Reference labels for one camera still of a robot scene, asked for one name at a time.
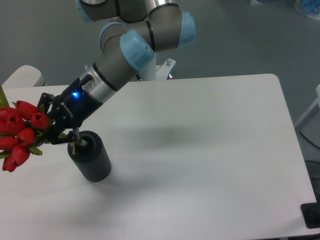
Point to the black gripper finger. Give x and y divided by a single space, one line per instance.
46 103
58 138

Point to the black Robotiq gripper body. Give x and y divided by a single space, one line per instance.
71 108

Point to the red tulip bouquet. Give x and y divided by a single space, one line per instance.
22 130

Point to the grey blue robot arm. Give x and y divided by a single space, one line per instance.
135 31

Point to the dark grey ribbed vase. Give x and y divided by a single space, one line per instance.
91 159

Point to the white chair armrest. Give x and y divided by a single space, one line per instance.
25 76

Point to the white furniture leg right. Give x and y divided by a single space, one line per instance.
309 113

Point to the black device at table edge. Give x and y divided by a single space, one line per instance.
311 214

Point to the blue plastic bag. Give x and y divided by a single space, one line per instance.
309 8

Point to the white metal base frame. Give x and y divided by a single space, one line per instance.
162 70

